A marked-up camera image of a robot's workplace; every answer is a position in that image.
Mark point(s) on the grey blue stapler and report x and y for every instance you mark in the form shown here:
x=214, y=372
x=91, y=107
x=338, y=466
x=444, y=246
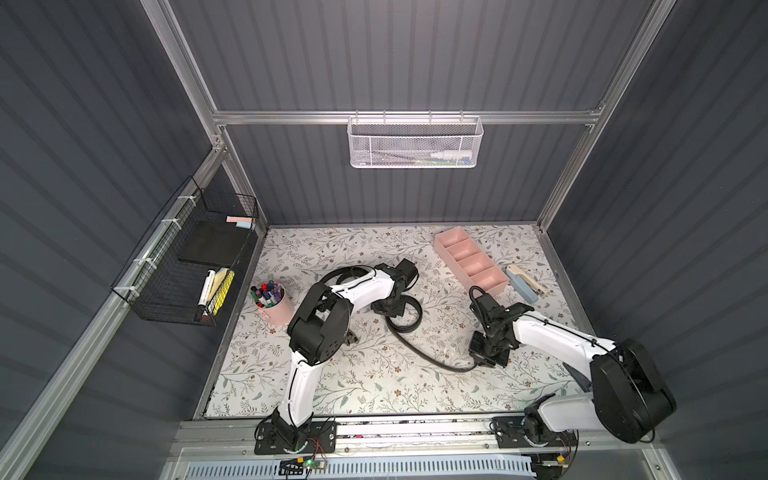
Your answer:
x=581, y=380

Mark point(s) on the white wire mesh basket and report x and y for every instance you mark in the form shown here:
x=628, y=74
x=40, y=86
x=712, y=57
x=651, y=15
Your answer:
x=414, y=141

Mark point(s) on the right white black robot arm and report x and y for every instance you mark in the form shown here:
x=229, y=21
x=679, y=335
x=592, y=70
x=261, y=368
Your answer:
x=623, y=392

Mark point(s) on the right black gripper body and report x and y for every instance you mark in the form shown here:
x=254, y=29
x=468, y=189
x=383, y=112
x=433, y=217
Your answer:
x=486, y=314

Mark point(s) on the short black leather belt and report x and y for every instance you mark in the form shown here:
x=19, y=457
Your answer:
x=342, y=275

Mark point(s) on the pastel sticky notes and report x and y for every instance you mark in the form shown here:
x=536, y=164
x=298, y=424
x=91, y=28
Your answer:
x=240, y=222

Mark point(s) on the beige blue eraser block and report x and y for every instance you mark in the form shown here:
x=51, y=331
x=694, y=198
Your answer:
x=529, y=289

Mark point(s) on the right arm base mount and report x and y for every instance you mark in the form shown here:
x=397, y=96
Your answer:
x=528, y=431

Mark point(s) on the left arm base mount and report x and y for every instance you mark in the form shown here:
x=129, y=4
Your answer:
x=276, y=437

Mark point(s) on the white marker in basket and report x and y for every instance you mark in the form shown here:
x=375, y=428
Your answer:
x=206, y=288

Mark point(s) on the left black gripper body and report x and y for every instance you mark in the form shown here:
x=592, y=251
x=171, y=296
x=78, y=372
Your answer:
x=395, y=301

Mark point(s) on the pink pen cup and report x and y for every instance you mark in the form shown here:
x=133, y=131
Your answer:
x=273, y=302

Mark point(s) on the black notebook in basket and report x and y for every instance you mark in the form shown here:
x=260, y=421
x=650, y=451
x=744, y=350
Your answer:
x=213, y=244

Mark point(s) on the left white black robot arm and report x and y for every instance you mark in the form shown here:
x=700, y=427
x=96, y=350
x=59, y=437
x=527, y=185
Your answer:
x=321, y=323

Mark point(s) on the pink compartment storage tray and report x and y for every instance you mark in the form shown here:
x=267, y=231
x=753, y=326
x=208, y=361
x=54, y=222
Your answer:
x=468, y=262

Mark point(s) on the yellow highlighter pack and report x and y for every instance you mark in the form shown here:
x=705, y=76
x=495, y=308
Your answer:
x=221, y=284

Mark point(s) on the floral table mat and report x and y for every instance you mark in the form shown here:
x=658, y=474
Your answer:
x=378, y=374

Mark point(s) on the black wire wall basket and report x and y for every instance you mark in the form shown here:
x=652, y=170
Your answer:
x=157, y=286

